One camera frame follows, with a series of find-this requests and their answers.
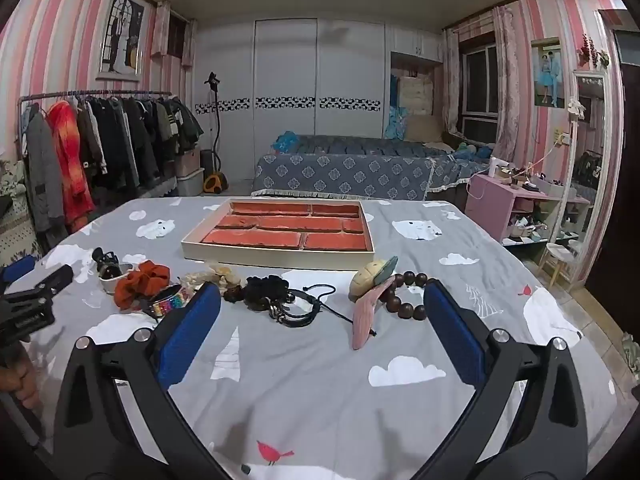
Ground pink and white storage boxes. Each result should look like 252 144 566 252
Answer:
174 148 206 197

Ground orange hanging coat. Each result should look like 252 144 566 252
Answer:
46 100 96 233

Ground white stool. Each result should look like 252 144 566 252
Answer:
537 242 582 287

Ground framed wall poster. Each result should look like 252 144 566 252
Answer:
95 0 147 82

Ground yellow garment steamer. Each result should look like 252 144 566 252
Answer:
202 71 232 195

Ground bed with blue cover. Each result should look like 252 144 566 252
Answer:
251 134 493 199

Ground black hair claw clip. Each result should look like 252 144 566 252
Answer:
92 247 121 278

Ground pink floral curtain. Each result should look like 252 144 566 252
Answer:
492 4 524 162

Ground white standing mirror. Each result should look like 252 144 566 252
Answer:
544 70 615 287

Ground window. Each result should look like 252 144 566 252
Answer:
459 32 502 142

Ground small white bowl with items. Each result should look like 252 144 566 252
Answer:
98 262 135 294

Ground pink knitted hair clip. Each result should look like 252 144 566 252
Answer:
351 280 397 350

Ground pink cabinet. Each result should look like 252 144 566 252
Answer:
464 173 592 247

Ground colourful fan-shaped item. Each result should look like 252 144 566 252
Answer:
149 284 195 322

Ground blue bag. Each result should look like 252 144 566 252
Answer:
272 130 300 154

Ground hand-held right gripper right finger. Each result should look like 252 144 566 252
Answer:
415 279 589 480

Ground orange scrunchie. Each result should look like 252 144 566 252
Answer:
114 260 171 310

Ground person's left hand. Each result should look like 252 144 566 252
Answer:
0 347 41 411

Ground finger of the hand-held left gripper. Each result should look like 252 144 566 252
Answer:
0 255 39 285
2 264 75 307

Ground red artificial flowers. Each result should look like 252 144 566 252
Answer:
577 34 611 69

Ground white wardrobe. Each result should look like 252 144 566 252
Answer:
194 17 443 183

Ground black cord bracelet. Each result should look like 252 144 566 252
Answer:
269 283 353 330

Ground metal clothes rack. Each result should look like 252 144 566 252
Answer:
16 90 173 161

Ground brown wooden bead bracelet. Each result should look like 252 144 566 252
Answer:
381 270 432 322

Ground red-lined jewelry tray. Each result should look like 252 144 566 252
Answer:
180 198 376 266

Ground blue dress wall poster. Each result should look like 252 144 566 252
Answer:
530 37 566 109

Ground row of dark hanging clothes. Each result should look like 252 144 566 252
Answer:
22 96 205 246

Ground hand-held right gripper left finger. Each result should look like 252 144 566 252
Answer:
52 281 223 480

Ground orange and cream plush toy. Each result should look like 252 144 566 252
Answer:
181 261 242 292

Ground black scrunchie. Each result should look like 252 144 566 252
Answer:
243 274 292 309

